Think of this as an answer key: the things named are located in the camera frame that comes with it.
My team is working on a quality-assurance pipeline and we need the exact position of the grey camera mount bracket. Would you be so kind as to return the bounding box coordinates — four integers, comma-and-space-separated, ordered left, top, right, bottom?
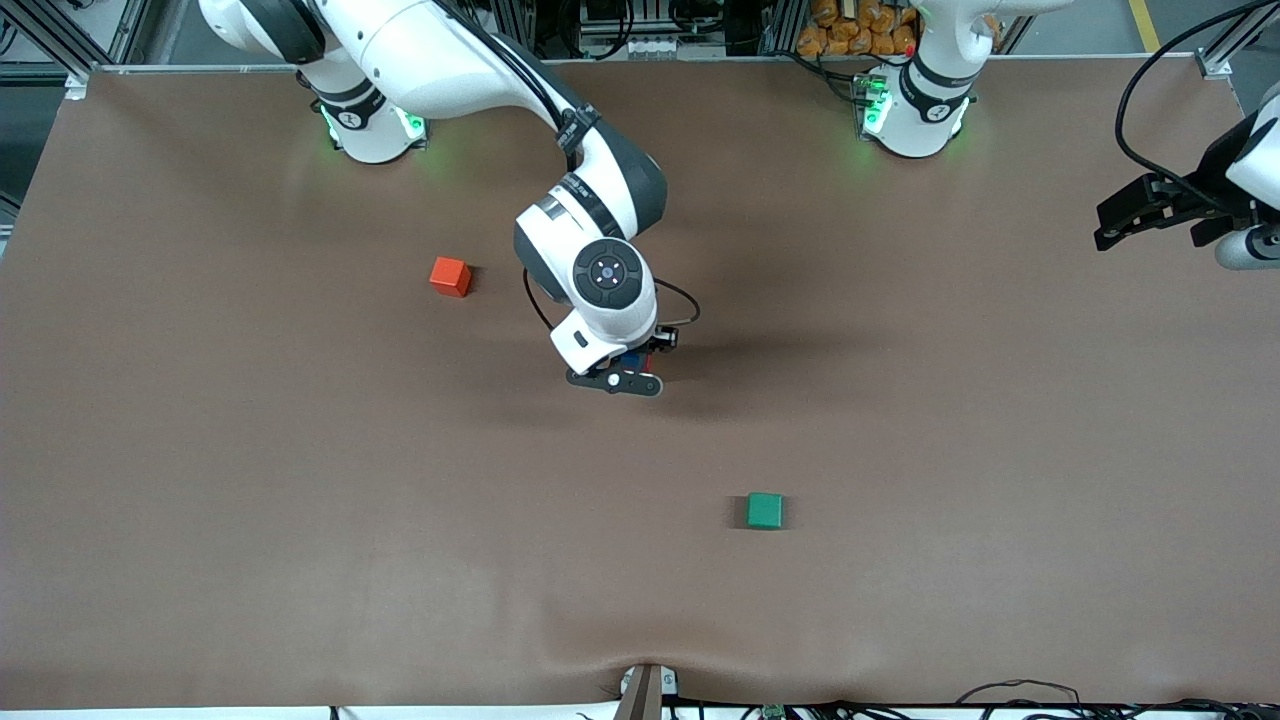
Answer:
615, 663, 679, 720

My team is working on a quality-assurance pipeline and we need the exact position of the aluminium frame strut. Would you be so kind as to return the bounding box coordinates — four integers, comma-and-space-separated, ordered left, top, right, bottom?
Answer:
1195, 0, 1280, 79
0, 0, 151, 76

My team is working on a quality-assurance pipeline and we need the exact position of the orange cube block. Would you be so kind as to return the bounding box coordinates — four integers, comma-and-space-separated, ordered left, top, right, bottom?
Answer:
429, 256, 473, 299

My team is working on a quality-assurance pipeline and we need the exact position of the orange snack bag pile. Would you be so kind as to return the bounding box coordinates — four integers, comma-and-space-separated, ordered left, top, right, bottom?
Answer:
797, 0, 921, 58

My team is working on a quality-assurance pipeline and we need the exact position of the white terminal connector block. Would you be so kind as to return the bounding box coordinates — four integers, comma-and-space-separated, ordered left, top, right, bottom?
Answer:
620, 35, 729, 59

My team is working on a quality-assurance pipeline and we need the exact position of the black cable bundle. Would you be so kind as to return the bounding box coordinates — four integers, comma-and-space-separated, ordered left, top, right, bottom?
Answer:
955, 680, 1280, 720

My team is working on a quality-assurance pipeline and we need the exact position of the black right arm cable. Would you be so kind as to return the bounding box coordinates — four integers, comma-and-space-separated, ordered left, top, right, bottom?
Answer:
440, 0, 702, 333

